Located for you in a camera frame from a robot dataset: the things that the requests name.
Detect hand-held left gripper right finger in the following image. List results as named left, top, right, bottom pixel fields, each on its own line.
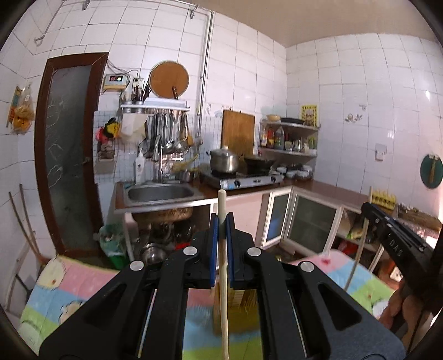
left=226, top=213, right=406, bottom=360

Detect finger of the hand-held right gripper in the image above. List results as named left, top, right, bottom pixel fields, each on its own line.
left=361, top=202, right=429, bottom=253

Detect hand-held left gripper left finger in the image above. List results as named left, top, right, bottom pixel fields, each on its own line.
left=39, top=213, right=220, bottom=360

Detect wooden chopstick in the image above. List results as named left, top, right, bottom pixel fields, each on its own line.
left=218, top=190, right=230, bottom=360
left=344, top=216, right=369, bottom=293

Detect row of hanging steel utensils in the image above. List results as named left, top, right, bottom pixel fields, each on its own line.
left=143, top=112, right=194, bottom=161

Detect person's right hand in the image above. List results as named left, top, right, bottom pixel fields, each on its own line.
left=379, top=284, right=433, bottom=341

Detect yellow egg carton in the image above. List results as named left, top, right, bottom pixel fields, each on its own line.
left=369, top=189, right=397, bottom=209

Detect red plastic bag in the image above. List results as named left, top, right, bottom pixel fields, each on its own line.
left=337, top=239, right=359, bottom=258

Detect narrow glass cabinet door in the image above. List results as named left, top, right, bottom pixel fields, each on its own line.
left=261, top=190, right=292, bottom=248

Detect steel basin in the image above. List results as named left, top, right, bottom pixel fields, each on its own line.
left=141, top=242, right=169, bottom=264

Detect steel gas stove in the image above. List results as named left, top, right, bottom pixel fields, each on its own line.
left=200, top=169, right=284, bottom=190

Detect stainless steel sink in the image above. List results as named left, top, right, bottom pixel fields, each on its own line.
left=123, top=182, right=205, bottom=209

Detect wide glass cabinet door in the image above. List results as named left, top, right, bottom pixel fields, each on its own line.
left=282, top=194, right=343, bottom=253

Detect steel pot with lid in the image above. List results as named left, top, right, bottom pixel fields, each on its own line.
left=207, top=145, right=243, bottom=174

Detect black wok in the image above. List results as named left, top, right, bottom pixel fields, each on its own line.
left=239, top=154, right=277, bottom=174

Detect stack of white bowls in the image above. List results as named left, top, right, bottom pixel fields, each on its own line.
left=272, top=164, right=314, bottom=181

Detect green trash bin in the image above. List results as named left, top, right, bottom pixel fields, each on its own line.
left=99, top=223, right=129, bottom=269

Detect chrome faucet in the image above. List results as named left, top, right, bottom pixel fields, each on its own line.
left=152, top=135, right=174, bottom=182

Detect white soap pump bottle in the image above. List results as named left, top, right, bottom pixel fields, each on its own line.
left=134, top=150, right=146, bottom=185

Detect steel corner shelf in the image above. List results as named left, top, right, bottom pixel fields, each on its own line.
left=258, top=118, right=319, bottom=160

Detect rectangular wooden cutting board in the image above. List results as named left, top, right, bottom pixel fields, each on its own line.
left=221, top=109, right=256, bottom=156

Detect row of condiment bottles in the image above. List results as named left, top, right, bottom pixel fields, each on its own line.
left=260, top=125, right=317, bottom=153

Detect white hanging cloth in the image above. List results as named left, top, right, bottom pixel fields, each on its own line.
left=121, top=114, right=148, bottom=142

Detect pastel printed blanket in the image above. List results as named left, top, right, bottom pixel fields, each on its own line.
left=19, top=249, right=395, bottom=360

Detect red and yellow gloves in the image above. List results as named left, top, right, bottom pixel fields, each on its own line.
left=98, top=118, right=122, bottom=142

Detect steel chopstick cup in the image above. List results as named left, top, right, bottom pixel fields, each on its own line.
left=132, top=85, right=151, bottom=104

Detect brown frosted glass door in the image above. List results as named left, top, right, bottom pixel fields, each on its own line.
left=35, top=53, right=109, bottom=258

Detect round wooden cutting board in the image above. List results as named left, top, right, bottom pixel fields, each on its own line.
left=150, top=60, right=190, bottom=99

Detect beige digital meter box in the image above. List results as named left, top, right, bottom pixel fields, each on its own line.
left=102, top=73, right=130, bottom=92

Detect leaning wooden pole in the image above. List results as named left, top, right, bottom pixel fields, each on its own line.
left=9, top=183, right=40, bottom=257

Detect hanging clear snack bag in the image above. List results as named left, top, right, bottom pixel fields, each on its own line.
left=9, top=85, right=36, bottom=134

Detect green round wall plate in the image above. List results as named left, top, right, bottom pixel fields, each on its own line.
left=420, top=154, right=443, bottom=189

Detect yellow hose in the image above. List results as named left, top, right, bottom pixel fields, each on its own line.
left=173, top=156, right=208, bottom=174

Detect yellow wall poster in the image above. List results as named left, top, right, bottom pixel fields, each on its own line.
left=301, top=105, right=318, bottom=127

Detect black wire wall basket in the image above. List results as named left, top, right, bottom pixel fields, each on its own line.
left=97, top=140, right=116, bottom=161

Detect white wall utensil rack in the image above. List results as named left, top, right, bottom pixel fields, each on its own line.
left=119, top=98, right=191, bottom=115

